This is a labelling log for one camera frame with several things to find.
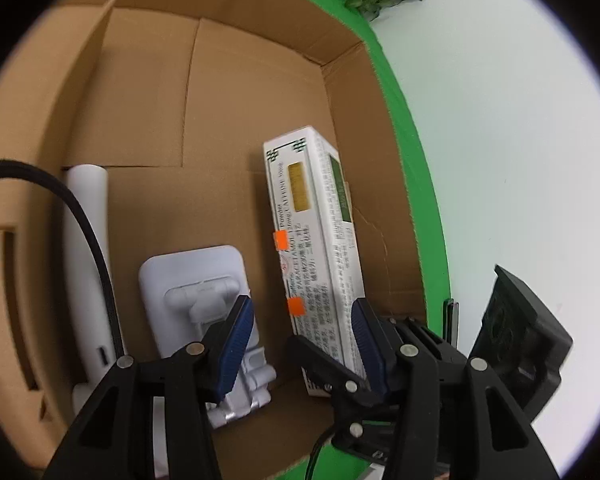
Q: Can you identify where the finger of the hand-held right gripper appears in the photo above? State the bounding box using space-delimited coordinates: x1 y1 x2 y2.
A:
286 335 398 461
441 299 462 348

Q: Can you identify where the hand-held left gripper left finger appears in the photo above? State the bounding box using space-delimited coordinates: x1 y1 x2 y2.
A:
42 295 256 480

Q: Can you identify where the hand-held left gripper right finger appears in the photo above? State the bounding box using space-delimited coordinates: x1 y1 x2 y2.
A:
351 297 563 480

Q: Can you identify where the white medicine box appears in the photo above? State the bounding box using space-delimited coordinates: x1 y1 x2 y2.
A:
262 126 381 398

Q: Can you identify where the brown cardboard mailer box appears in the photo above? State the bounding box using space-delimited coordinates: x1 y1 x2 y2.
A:
0 0 428 480

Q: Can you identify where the white cylindrical device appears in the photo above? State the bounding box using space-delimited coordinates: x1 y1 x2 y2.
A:
62 164 128 411

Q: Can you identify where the green tablecloth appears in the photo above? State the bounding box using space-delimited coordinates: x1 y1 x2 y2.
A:
220 0 453 480

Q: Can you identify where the black braided cable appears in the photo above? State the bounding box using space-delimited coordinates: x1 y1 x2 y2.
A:
307 425 341 480
0 160 127 361

